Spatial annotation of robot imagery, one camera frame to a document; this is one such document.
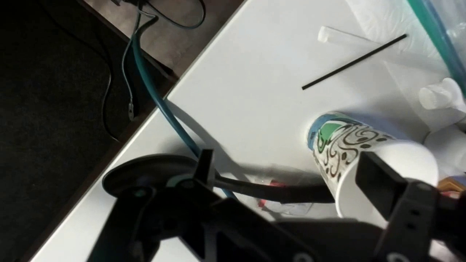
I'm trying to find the white plastic bag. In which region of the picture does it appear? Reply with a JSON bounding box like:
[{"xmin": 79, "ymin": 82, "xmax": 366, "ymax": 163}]
[{"xmin": 344, "ymin": 0, "xmax": 466, "ymax": 131}]

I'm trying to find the clear plastic tube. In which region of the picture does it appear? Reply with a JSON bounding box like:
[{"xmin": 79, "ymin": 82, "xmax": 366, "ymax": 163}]
[{"xmin": 317, "ymin": 25, "xmax": 377, "ymax": 47}]

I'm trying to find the black cable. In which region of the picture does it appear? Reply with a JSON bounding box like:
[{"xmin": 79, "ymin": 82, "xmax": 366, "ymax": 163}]
[
  {"xmin": 140, "ymin": 0, "xmax": 206, "ymax": 30},
  {"xmin": 36, "ymin": 0, "xmax": 122, "ymax": 143}
]

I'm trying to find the teal hose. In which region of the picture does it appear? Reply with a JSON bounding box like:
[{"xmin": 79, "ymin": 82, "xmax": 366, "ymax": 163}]
[{"xmin": 407, "ymin": 0, "xmax": 466, "ymax": 97}]

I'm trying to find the black straw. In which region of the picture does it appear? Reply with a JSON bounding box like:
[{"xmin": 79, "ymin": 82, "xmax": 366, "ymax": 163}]
[{"xmin": 301, "ymin": 33, "xmax": 408, "ymax": 91}]

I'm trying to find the clear plastic packet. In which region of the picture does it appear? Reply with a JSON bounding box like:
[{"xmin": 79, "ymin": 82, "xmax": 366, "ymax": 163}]
[{"xmin": 250, "ymin": 176, "xmax": 314, "ymax": 216}]

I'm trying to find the patterned paper cup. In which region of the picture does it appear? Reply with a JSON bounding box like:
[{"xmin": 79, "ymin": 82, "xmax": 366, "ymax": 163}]
[{"xmin": 305, "ymin": 111, "xmax": 439, "ymax": 219}]

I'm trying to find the white plastic bottle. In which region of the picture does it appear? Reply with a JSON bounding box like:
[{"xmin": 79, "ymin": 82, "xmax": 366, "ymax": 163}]
[{"xmin": 418, "ymin": 78, "xmax": 466, "ymax": 111}]

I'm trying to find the black gooseneck stand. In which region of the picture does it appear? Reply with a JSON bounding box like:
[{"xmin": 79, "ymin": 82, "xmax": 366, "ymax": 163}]
[{"xmin": 102, "ymin": 154, "xmax": 336, "ymax": 204}]

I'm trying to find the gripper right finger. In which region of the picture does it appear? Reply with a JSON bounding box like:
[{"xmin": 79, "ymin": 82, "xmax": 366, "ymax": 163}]
[{"xmin": 355, "ymin": 151, "xmax": 466, "ymax": 262}]

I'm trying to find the teal cable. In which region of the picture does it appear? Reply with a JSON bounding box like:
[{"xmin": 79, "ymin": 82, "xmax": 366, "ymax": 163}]
[{"xmin": 130, "ymin": 0, "xmax": 239, "ymax": 200}]

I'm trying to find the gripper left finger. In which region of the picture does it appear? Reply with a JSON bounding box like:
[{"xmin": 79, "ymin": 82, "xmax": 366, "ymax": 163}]
[{"xmin": 87, "ymin": 149, "xmax": 255, "ymax": 262}]

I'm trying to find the grey cable with plug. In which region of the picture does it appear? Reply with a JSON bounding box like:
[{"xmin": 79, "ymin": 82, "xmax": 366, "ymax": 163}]
[{"xmin": 121, "ymin": 7, "xmax": 158, "ymax": 122}]

